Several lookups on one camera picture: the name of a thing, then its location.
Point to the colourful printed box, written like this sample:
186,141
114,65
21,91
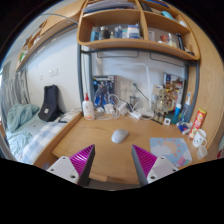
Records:
175,85

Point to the white charger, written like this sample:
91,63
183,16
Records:
109,108
122,108

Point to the black flat strip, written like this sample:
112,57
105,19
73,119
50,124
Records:
156,120

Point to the wooden shelf unit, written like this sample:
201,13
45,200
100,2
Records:
133,44

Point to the bed with plaid sheet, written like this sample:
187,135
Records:
36,136

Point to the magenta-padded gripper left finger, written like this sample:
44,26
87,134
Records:
68,168

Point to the white blue-capped tube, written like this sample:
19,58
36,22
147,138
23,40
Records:
177,112

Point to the blue spray bottle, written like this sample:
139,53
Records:
187,110

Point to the blue model kit box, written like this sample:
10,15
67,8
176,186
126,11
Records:
103,88

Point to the white power strip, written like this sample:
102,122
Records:
135,114

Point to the pastel cloud print mouse pad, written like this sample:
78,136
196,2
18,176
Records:
171,150

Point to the white printed box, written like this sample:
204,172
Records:
156,90

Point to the small white desk clock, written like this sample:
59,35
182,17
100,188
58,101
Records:
167,121

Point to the black backpack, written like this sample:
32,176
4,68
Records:
50,103

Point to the grey computer mouse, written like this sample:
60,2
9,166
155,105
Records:
119,136

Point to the white red-capped pump bottle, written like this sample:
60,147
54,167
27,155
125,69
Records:
88,109

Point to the gold robot model figure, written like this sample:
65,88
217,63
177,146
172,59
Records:
161,103

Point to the red chips can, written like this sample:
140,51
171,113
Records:
197,123

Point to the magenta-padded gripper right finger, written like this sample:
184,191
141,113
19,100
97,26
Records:
160,166

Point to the blue tissue pack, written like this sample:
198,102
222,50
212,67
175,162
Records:
183,127

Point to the teal blanket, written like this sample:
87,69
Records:
20,115

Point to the small white cup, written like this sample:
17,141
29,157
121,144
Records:
202,152

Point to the white wall socket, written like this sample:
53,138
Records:
124,86

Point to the white face print mug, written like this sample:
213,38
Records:
199,138

